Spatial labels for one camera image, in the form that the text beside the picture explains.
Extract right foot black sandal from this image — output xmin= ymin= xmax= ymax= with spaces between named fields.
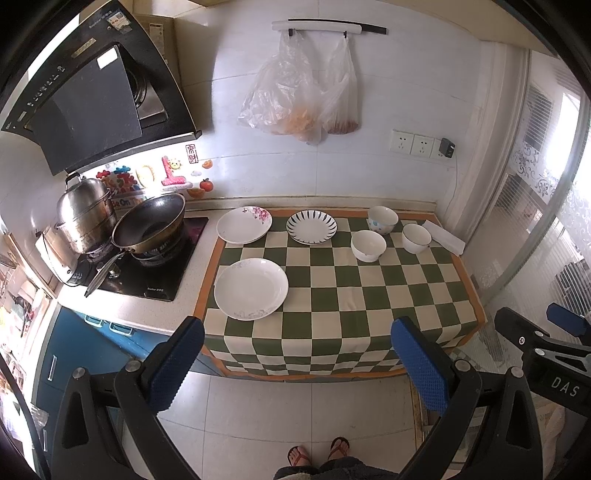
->
xmin=328 ymin=437 xmax=351 ymax=461

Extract dotted white bowl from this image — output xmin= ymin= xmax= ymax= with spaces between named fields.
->
xmin=368 ymin=206 xmax=399 ymax=235

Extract plain white bowl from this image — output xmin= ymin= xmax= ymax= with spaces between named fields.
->
xmin=351 ymin=230 xmax=388 ymax=263

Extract pink letter wall decoration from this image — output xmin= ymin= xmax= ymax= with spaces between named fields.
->
xmin=160 ymin=156 xmax=193 ymax=189

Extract black plug adapter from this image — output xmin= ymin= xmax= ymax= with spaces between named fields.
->
xmin=439 ymin=138 xmax=456 ymax=158

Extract stainless steel steamer pot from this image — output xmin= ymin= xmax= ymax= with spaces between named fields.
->
xmin=35 ymin=172 xmax=116 ymax=254

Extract black wok pan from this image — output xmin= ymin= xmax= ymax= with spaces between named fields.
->
xmin=84 ymin=193 xmax=186 ymax=298

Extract orange fruit wall sticker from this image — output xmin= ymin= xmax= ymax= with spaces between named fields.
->
xmin=199 ymin=178 xmax=214 ymax=192

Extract clear plastic bag oranges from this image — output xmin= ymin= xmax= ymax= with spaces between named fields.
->
xmin=238 ymin=31 xmax=322 ymax=145

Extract blue striped white plate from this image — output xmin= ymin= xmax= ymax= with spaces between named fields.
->
xmin=286 ymin=210 xmax=338 ymax=246

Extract green checkered table cloth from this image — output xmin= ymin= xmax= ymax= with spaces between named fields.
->
xmin=194 ymin=209 xmax=486 ymax=381

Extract black range hood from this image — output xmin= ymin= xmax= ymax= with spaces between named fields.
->
xmin=2 ymin=1 xmax=201 ymax=174

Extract large plain white plate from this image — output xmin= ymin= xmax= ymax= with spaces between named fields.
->
xmin=214 ymin=258 xmax=290 ymax=321

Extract pink floral white plate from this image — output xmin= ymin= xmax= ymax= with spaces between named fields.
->
xmin=216 ymin=206 xmax=273 ymax=245

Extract clear plastic bag red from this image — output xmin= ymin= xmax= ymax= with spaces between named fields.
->
xmin=320 ymin=35 xmax=360 ymax=135

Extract white wall socket right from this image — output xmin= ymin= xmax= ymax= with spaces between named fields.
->
xmin=411 ymin=135 xmax=435 ymax=158

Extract glass sliding door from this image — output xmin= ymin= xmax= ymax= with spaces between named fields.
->
xmin=465 ymin=52 xmax=590 ymax=321

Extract white wall socket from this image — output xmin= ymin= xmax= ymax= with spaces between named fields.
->
xmin=411 ymin=135 xmax=435 ymax=158
xmin=390 ymin=130 xmax=415 ymax=155

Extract white wall hook rail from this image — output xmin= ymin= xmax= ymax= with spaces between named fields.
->
xmin=271 ymin=19 xmax=389 ymax=35

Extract gold ingot wall sticker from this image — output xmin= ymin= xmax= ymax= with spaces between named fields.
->
xmin=186 ymin=188 xmax=205 ymax=199

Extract left foot red sandal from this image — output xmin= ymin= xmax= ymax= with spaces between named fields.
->
xmin=287 ymin=445 xmax=311 ymax=467

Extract white bowl dark rim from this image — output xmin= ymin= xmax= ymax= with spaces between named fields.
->
xmin=402 ymin=224 xmax=432 ymax=255

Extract black induction cooktop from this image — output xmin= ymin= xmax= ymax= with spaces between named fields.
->
xmin=68 ymin=216 xmax=211 ymax=303

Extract white wall socket left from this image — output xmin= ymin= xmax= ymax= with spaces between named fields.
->
xmin=390 ymin=130 xmax=415 ymax=155

